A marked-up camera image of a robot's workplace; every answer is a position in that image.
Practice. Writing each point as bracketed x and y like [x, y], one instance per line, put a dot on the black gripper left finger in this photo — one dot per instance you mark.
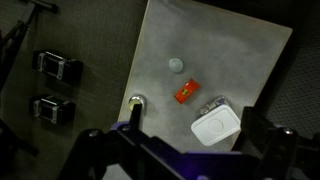
[136, 115]

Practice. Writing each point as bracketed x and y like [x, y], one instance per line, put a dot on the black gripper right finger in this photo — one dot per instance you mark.
[280, 150]

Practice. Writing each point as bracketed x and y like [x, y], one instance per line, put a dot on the white square container lid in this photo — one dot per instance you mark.
[216, 126]

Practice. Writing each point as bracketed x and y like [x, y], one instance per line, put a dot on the round silver tin lid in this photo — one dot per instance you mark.
[175, 65]

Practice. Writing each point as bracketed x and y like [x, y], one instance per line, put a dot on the orange snack packet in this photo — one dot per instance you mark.
[186, 91]

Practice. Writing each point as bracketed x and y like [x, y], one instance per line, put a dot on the dark grey fabric sofa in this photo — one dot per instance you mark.
[300, 83]

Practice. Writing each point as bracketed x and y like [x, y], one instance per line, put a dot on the black tripod stand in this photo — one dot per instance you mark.
[13, 40]

